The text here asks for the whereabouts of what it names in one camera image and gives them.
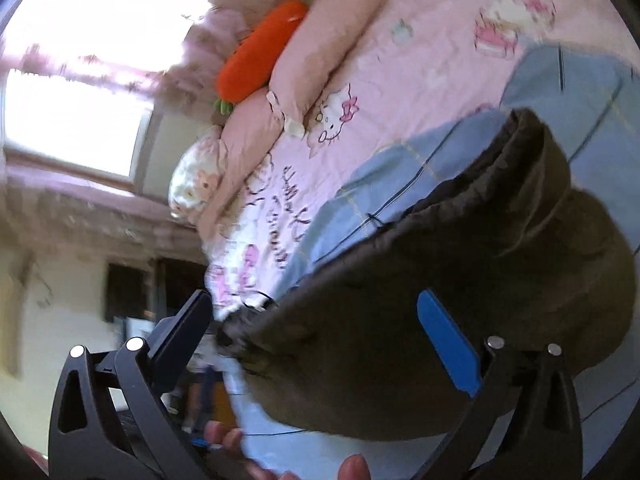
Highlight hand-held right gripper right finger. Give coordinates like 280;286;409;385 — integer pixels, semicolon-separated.
416;288;584;480

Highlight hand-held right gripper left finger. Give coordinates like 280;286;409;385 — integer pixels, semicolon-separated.
47;289;214;480

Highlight brown hooded puffer jacket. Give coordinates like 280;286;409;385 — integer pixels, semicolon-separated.
216;107;639;444

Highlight person's left hand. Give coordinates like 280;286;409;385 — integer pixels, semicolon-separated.
203;420;372;480

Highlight beige floral curtain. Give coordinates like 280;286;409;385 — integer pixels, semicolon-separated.
0;157;203;267

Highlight white floral pillow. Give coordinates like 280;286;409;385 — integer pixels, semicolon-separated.
167;126;227;224

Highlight pink pillow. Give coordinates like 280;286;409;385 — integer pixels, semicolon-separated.
269;0;418;112
196;91;287;242

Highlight small white cloth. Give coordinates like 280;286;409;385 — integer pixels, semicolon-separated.
266;90;307;139

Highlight window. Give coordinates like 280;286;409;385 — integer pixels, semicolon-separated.
0;0;228;183

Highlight pink sheer floral curtain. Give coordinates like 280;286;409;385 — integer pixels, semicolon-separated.
160;0;266;128

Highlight bed with Hello Kitty sheet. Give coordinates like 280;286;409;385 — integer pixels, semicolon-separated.
199;0;640;480

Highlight orange carrot plush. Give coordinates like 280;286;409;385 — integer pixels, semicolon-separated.
213;0;310;114

